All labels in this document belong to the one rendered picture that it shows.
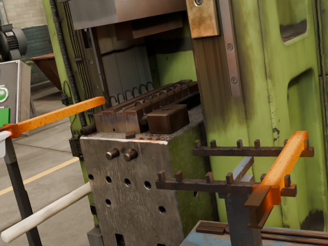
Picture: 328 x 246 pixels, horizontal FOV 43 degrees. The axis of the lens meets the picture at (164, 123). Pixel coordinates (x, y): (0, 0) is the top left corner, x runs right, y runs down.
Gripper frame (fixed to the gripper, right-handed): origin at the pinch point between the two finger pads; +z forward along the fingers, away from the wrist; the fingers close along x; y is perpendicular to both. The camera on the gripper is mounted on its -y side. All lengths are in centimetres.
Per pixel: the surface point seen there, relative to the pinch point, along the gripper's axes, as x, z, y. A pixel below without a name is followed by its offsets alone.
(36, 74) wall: -743, 557, 81
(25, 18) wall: -744, 567, -47
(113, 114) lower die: -2.7, 41.7, 8.8
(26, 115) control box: -40, 34, 7
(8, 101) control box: -43, 30, 1
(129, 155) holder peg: 10.1, 31.9, 18.8
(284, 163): 63, 23, 13
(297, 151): 63, 31, 13
